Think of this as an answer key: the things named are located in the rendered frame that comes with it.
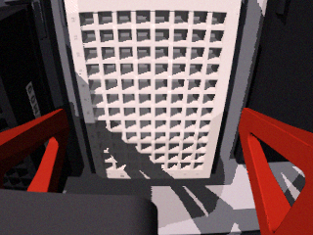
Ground white well plate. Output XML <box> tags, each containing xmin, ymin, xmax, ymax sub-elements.
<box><xmin>65</xmin><ymin>0</ymin><xmax>242</xmax><ymax>178</ymax></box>

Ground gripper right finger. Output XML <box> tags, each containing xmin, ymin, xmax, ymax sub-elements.
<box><xmin>239</xmin><ymin>108</ymin><xmax>313</xmax><ymax>235</ymax></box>

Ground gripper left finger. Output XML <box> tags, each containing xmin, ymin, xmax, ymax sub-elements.
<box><xmin>0</xmin><ymin>109</ymin><xmax>69</xmax><ymax>193</ymax></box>

